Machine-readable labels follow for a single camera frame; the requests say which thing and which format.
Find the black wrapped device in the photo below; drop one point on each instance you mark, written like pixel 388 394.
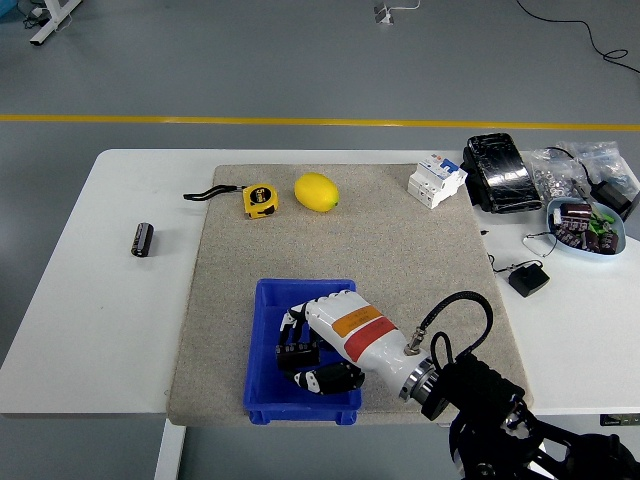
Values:
pixel 500 172

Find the black cylindrical battery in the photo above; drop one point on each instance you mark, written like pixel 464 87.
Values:
pixel 142 240

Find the table height control panel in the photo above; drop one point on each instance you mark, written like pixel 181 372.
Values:
pixel 620 420

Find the silver floor socket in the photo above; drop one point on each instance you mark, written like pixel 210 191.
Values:
pixel 384 13

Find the small black power adapter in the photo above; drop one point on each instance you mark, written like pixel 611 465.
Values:
pixel 528 280

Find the blue plastic box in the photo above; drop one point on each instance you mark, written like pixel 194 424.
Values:
pixel 262 360

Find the grey-brown mat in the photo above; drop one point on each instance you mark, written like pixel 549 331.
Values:
pixel 380 240

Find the plastic bag of blue parts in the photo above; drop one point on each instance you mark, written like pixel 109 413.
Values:
pixel 600 157

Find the plastic bag of metal nuts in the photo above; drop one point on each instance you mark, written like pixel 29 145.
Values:
pixel 552 175

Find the white circuit breaker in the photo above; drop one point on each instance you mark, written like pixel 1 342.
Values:
pixel 434 181

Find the white desk frame leg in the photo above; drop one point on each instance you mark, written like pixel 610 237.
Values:
pixel 50 22

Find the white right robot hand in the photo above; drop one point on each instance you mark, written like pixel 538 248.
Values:
pixel 360 330

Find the light blue bowl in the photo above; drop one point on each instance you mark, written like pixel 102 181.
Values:
pixel 582 254

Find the green plastic parts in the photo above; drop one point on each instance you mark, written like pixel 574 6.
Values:
pixel 600 223

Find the white table leg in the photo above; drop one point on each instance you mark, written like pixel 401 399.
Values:
pixel 169 450

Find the yellow tape measure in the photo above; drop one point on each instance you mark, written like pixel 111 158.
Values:
pixel 260 201

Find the dark brown cylindrical battery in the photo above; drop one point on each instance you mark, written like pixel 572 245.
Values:
pixel 569 233
pixel 299 355
pixel 607 242
pixel 576 210

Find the yellow lemon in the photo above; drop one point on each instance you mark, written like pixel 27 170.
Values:
pixel 316 192

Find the large black power adapter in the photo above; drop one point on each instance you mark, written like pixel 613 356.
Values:
pixel 614 196

